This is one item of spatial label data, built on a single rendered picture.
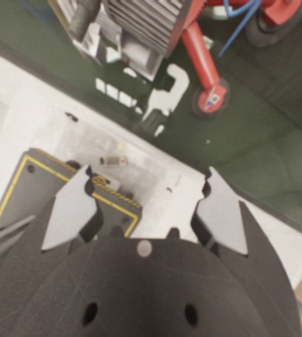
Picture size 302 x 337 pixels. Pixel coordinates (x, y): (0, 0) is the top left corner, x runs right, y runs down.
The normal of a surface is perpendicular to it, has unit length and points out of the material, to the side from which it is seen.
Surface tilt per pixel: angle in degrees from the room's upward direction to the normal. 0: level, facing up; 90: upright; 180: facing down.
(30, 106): 10
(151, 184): 0
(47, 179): 0
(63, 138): 0
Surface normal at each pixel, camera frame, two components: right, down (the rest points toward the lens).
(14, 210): 0.06, 0.13
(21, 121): -0.13, 0.03
